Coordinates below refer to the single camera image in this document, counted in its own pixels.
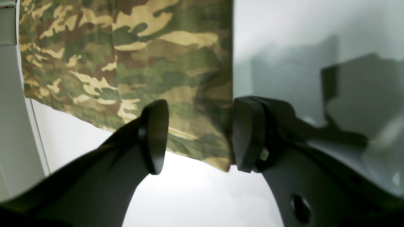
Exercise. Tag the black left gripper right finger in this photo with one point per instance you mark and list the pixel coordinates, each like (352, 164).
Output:
(315, 174)

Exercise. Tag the camouflage T-shirt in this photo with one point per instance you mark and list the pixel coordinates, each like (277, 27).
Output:
(103, 61)

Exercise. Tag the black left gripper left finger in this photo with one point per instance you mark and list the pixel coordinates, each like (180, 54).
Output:
(95, 189)

